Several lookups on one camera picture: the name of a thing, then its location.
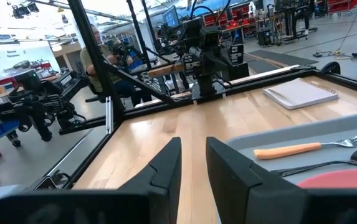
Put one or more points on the grey plastic tray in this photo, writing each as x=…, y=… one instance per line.
x=290, y=133

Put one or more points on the white spiral notebook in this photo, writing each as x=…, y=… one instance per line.
x=299, y=93

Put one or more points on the background black robot arm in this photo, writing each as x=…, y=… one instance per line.
x=31, y=99
x=69, y=105

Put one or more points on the black aluminium table frame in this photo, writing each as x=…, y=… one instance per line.
x=98, y=62

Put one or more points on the black box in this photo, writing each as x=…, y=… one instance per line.
x=242, y=71

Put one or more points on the background wooden workbench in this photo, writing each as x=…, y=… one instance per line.
x=165, y=71

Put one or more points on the pink round plate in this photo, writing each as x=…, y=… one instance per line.
x=343, y=180

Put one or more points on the computer monitor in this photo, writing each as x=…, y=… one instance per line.
x=171, y=17

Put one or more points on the red storage shelves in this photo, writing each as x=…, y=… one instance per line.
x=240, y=15

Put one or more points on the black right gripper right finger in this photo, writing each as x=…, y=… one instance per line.
x=243, y=193

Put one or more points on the person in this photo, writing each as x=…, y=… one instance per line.
x=91, y=62

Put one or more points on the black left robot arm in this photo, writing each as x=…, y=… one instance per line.
x=204, y=84

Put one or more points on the black floor mat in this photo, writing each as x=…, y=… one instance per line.
x=278, y=59

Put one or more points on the small black frame bracket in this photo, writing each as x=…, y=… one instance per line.
x=331, y=68

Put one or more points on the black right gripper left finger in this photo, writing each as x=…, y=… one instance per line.
x=153, y=193

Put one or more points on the ceiling spotlight cluster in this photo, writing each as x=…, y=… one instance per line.
x=24, y=10

